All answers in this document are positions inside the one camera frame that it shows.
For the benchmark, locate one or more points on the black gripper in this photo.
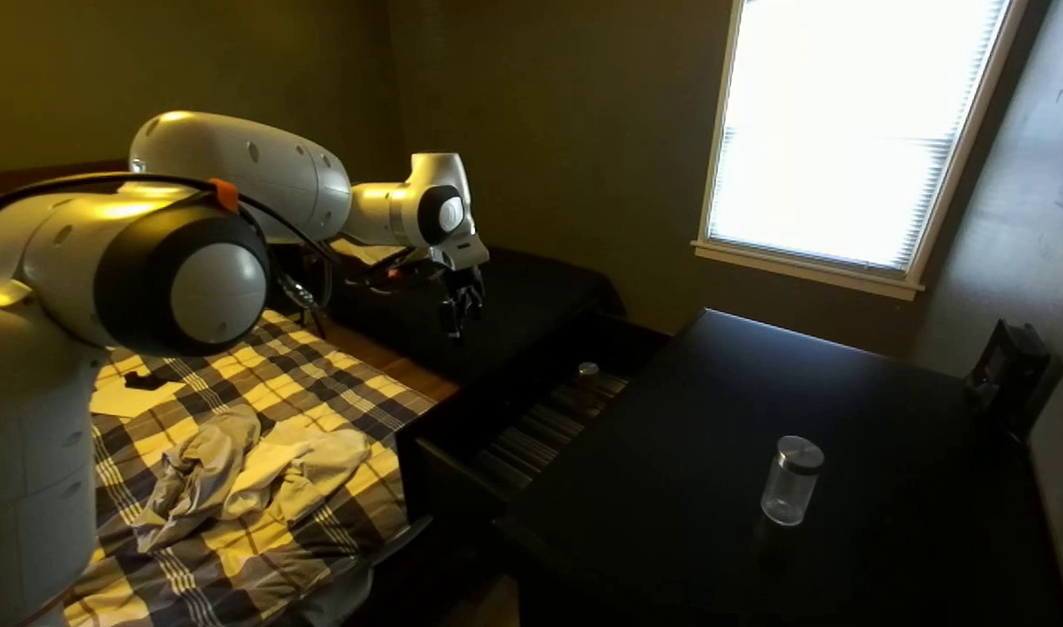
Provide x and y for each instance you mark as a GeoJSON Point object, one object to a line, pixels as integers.
{"type": "Point", "coordinates": [444, 281]}

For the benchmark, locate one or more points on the plaid yellow grey bed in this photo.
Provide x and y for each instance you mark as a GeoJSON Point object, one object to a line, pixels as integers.
{"type": "Point", "coordinates": [238, 574]}

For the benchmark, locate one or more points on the books in drawer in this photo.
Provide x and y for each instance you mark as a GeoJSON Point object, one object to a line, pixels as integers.
{"type": "Point", "coordinates": [533, 439]}

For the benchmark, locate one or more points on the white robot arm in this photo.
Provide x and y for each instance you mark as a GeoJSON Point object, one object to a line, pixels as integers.
{"type": "Point", "coordinates": [47, 453]}

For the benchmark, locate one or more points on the white crumpled clothes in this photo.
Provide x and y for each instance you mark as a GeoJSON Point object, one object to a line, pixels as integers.
{"type": "Point", "coordinates": [238, 473]}

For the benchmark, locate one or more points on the black wooden dresser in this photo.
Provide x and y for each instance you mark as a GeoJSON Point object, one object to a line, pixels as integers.
{"type": "Point", "coordinates": [920, 518]}

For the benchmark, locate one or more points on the bright window white frame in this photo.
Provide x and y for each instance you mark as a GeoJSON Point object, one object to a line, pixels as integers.
{"type": "Point", "coordinates": [840, 133]}

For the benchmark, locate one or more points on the clear glass jar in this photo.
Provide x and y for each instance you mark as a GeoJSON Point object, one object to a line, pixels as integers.
{"type": "Point", "coordinates": [793, 479]}

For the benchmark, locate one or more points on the black device on dresser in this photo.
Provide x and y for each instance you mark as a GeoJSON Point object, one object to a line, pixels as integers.
{"type": "Point", "coordinates": [1013, 378]}

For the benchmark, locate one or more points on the black top drawer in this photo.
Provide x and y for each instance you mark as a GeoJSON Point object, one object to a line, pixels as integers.
{"type": "Point", "coordinates": [435, 450]}

